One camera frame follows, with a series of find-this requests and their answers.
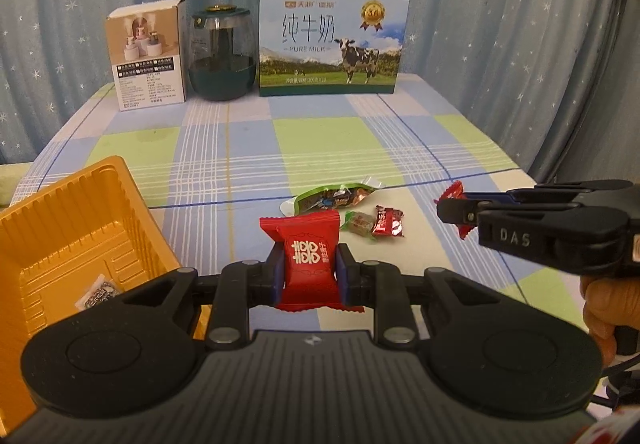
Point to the green snack packet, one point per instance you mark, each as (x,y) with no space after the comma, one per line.
(330,199)

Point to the checked tablecloth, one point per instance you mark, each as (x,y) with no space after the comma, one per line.
(325,143)

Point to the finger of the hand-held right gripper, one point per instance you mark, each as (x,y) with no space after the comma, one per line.
(560,191)
(457,213)

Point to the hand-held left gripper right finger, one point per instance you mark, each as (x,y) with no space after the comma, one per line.
(343,274)

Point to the red white printed garment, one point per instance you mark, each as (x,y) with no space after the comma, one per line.
(605,431)

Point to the white product box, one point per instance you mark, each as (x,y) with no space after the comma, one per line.
(147,58)

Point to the red snack packet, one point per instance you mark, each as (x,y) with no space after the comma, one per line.
(450,191)
(310,254)

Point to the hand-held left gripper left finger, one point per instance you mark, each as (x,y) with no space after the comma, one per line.
(277,274)

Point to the person's right hand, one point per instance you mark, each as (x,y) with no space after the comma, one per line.
(610,304)

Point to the small green yellow candy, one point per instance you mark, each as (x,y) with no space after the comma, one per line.
(360,224)

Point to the milk carton gift box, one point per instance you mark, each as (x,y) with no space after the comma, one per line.
(330,43)

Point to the clear grey snack packet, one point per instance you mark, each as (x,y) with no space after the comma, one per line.
(99,293)

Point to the dark glass jar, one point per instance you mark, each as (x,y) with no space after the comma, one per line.
(222,68)

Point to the light green sofa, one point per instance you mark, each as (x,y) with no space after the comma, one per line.
(10,184)

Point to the small dark red candy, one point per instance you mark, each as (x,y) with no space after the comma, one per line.
(389,221)

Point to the orange plastic tray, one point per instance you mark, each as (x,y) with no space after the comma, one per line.
(60,234)

